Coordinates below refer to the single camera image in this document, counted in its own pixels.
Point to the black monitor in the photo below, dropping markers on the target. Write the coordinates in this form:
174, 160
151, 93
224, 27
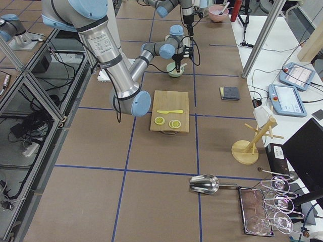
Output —
303, 150

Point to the black tripod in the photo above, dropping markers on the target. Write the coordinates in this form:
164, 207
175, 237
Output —
246, 11

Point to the blue teach pendant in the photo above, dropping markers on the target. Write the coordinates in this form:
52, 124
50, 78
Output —
286, 100
297, 75

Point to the green ceramic bowl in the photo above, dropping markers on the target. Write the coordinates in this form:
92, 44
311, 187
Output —
172, 71

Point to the blue teach pendant near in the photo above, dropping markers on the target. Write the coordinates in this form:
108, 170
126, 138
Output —
286, 100

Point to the white bear tray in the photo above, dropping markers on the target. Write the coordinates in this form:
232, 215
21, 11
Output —
186, 41

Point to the aluminium frame post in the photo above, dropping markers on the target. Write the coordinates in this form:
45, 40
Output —
264, 33

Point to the double lemon slice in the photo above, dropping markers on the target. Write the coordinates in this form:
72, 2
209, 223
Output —
175, 124

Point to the yellow plastic knife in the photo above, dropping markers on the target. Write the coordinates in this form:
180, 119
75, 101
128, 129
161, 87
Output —
170, 111

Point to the black box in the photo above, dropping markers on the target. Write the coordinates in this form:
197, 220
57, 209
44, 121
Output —
277, 159

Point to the grey folded cloth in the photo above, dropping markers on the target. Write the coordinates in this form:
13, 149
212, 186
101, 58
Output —
229, 93

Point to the pink bowl with ice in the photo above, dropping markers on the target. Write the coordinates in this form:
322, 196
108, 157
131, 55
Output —
217, 14

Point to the wooden mug tree stand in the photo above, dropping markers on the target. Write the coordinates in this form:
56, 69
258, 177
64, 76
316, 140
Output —
245, 152

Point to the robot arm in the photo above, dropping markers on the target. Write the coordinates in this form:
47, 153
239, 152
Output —
90, 20
163, 8

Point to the grey smartphone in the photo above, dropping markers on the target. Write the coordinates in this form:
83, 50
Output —
318, 114

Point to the blue teach pendant far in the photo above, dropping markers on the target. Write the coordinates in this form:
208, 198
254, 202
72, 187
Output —
297, 75

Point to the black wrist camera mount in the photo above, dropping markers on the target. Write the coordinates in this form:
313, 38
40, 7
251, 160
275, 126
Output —
188, 52

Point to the metal scoop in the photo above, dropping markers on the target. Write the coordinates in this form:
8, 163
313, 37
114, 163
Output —
208, 184

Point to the wine glass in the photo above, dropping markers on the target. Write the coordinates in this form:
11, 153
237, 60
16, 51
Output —
278, 203
263, 224
274, 186

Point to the wooden cutting board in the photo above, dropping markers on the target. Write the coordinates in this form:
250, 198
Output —
170, 100

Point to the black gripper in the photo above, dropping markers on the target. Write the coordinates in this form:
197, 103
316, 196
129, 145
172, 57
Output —
187, 21
178, 58

